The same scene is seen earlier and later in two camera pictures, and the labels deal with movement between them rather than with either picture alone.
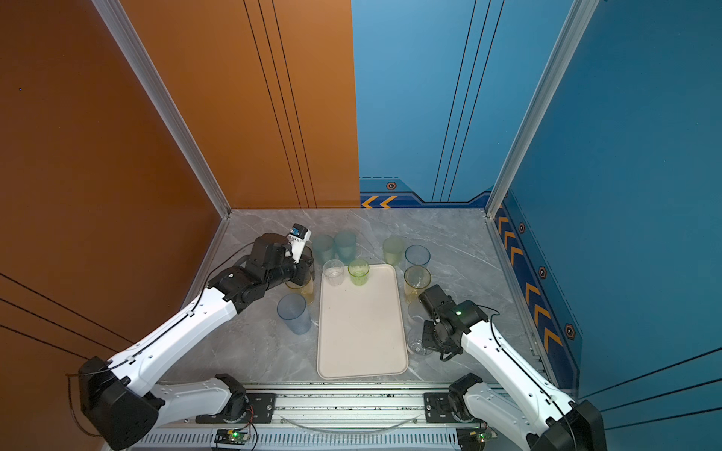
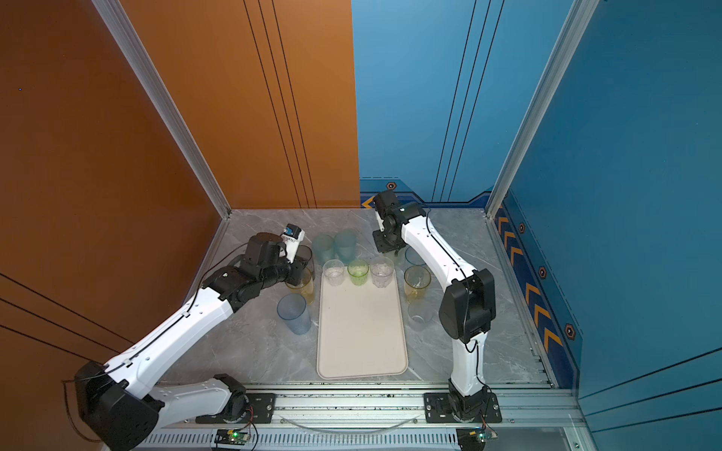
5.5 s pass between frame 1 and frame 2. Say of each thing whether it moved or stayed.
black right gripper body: moved
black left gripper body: stayed
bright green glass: stayed
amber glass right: stayed
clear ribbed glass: moved
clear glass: stayed
